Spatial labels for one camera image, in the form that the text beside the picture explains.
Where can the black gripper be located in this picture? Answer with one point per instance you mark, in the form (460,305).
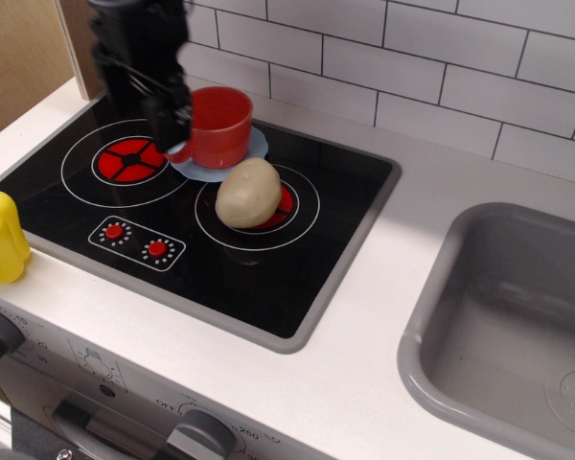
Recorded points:
(135,55)

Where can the red plastic cup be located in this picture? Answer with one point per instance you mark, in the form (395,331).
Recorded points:
(220,129)

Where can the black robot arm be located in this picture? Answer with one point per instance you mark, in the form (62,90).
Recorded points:
(136,58)

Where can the black toy stove top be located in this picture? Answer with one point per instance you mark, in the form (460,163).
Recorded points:
(98,195)

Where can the beige toy potato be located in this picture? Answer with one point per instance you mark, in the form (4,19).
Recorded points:
(249,195)

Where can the yellow toy bell pepper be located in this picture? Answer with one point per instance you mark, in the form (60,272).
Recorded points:
(14,248)

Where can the grey right oven knob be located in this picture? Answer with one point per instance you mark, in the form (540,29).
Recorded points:
(201,436)

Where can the grey toy sink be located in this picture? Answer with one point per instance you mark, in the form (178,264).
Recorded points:
(490,345)

